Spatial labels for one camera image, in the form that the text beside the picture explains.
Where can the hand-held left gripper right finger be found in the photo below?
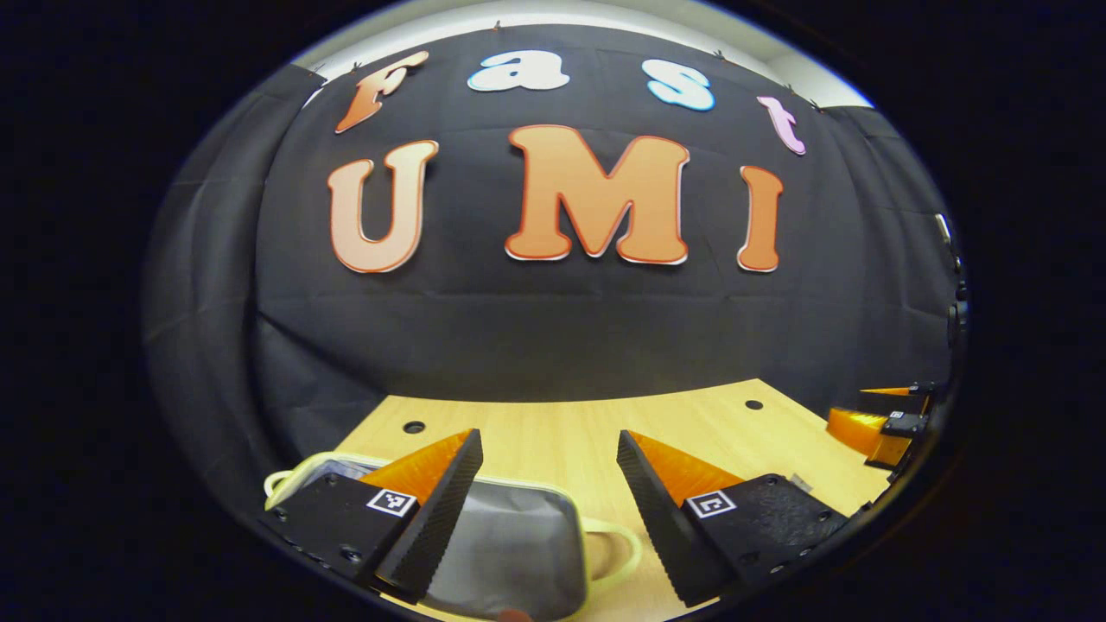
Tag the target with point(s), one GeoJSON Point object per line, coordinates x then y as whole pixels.
{"type": "Point", "coordinates": [652, 518]}

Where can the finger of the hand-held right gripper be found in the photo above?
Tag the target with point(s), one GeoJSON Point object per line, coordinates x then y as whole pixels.
{"type": "Point", "coordinates": [855, 428]}
{"type": "Point", "coordinates": [923, 390]}

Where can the cream suitcase with grey lining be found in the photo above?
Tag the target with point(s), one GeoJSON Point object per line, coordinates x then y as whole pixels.
{"type": "Point", "coordinates": [518, 544]}

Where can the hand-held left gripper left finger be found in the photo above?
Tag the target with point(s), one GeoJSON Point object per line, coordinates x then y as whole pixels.
{"type": "Point", "coordinates": [441, 518]}

